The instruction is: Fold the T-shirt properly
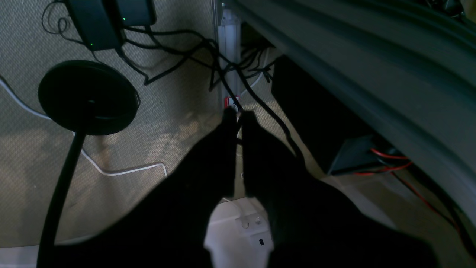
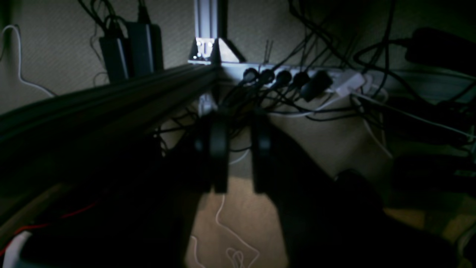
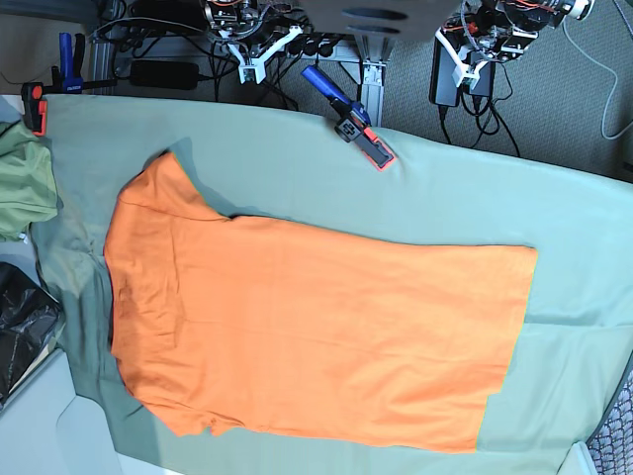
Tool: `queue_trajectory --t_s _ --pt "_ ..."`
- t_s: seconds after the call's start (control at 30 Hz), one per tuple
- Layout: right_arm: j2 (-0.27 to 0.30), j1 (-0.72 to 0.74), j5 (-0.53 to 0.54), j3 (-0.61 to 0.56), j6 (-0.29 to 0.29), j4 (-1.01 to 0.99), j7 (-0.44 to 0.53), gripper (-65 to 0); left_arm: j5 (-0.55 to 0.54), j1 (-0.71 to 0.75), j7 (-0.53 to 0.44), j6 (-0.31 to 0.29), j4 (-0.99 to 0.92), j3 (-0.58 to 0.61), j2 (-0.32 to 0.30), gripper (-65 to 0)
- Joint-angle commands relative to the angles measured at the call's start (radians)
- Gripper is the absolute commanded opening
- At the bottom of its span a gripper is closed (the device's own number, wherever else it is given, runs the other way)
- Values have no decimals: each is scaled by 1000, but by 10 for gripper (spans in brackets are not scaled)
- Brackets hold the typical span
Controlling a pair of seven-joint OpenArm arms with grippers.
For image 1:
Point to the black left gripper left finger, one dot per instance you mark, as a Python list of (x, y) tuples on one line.
[(167, 229)]

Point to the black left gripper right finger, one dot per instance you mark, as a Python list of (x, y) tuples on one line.
[(313, 224)]

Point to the white power strip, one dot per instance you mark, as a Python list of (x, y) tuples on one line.
[(238, 234)]

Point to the black round stand base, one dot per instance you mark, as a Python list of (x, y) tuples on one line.
[(82, 95)]

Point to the green table cloth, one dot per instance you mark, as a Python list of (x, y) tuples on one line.
[(405, 69)]

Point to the aluminium table leg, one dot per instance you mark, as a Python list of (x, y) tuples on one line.
[(227, 29)]

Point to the black power adapter brick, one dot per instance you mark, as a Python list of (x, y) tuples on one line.
[(97, 23)]

